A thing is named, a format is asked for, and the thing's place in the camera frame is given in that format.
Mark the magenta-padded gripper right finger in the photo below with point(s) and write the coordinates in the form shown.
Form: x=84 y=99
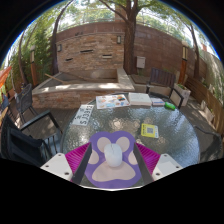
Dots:
x=165 y=165

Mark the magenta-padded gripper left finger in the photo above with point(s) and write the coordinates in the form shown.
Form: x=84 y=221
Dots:
x=57 y=162

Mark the white computer mouse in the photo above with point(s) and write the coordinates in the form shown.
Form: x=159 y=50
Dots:
x=113 y=155

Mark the purple paw-shaped mouse pad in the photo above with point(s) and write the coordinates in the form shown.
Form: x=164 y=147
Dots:
x=111 y=175

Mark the yellow square card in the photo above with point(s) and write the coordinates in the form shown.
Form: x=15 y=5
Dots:
x=149 y=130

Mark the black metal armchair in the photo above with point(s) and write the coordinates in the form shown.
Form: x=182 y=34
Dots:
x=213 y=146
x=20 y=146

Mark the white number plate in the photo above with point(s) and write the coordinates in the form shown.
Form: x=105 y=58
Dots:
x=83 y=115

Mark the small green bottle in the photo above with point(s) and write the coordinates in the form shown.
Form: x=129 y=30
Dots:
x=170 y=106

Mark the small blue-white book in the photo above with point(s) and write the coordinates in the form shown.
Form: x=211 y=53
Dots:
x=157 y=101

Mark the white flat box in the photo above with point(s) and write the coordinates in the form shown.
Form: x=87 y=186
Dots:
x=140 y=99

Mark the black mesh chair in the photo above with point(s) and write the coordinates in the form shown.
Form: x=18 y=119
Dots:
x=25 y=98

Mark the white planter box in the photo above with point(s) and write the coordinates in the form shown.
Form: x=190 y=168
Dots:
x=181 y=93

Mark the colourful picture sheet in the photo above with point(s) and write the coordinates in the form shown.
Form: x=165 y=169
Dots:
x=112 y=101

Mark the wooden stick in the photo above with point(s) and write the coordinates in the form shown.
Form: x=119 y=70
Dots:
x=54 y=78

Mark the dark wooden bench chair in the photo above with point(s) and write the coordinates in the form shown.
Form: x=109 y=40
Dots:
x=162 y=77

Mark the large tree trunk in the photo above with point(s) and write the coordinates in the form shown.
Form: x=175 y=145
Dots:
x=130 y=46

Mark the wooden garden lamp post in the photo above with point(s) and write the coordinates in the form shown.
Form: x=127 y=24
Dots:
x=183 y=66
x=33 y=70

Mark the grey wall utility box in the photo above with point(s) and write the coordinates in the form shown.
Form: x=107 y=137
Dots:
x=141 y=62

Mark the black wall lamp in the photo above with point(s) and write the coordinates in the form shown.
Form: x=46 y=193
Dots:
x=119 y=39
x=59 y=47

